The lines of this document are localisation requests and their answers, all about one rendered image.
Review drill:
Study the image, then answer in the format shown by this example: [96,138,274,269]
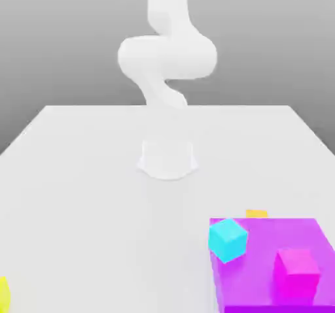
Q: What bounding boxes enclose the small yellow cube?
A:
[0,276,11,313]

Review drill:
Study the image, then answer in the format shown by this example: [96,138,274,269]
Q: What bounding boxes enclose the large purple box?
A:
[209,217,335,313]

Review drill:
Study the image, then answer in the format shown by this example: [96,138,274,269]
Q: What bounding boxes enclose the small orange cube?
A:
[245,209,269,219]

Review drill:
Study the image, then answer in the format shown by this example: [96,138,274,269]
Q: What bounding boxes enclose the small cyan cube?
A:
[208,218,249,264]

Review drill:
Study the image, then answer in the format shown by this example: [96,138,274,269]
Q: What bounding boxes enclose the small magenta cube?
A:
[272,248,321,306]

